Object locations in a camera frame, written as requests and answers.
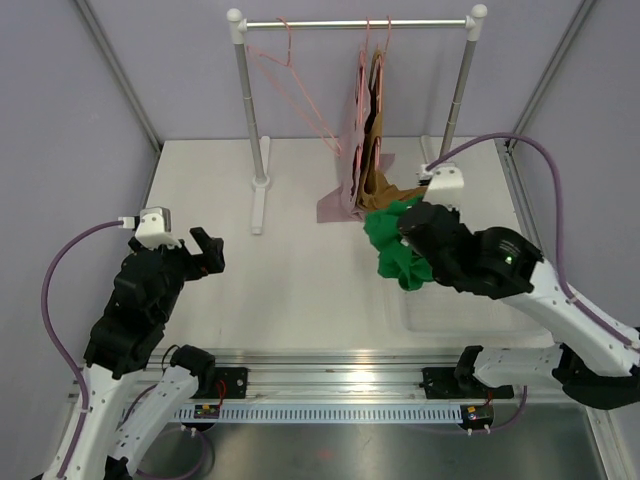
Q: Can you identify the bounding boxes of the pink hanger with brown top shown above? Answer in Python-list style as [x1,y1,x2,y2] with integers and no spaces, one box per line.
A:
[369,16,392,169]

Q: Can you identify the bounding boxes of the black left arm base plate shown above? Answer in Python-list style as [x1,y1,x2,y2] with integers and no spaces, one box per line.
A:
[193,367,249,400]

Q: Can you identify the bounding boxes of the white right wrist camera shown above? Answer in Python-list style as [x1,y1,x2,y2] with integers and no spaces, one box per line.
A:
[418,163,464,210]

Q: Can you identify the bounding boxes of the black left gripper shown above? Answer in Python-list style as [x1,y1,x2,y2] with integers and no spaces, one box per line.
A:
[148,226,224,323]

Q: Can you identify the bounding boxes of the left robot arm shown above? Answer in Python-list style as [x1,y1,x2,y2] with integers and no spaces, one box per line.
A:
[40,227,225,479]

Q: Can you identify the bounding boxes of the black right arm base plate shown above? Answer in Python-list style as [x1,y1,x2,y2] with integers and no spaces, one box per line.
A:
[421,367,486,400]

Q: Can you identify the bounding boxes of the pink tank top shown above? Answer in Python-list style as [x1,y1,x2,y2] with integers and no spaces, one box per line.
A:
[316,49,399,223]

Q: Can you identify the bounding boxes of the white slotted cable duct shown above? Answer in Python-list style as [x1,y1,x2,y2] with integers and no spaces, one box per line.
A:
[171,404,462,425]

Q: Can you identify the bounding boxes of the white plastic basket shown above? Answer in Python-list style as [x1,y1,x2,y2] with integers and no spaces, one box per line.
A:
[385,282,549,340]

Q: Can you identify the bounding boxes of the white clothes rack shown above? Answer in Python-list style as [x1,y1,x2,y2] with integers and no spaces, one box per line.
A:
[226,4,488,235]

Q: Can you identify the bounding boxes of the brown tank top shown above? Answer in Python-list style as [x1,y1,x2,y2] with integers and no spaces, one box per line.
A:
[355,47,431,211]

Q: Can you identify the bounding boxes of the green tank top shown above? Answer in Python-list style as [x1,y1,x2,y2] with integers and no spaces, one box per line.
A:
[363,197,434,291]

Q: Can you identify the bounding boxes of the aluminium mounting rail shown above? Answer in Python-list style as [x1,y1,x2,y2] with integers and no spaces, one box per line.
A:
[67,348,556,401]

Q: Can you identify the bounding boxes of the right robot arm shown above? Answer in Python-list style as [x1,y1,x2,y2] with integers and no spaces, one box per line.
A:
[397,202,639,410]

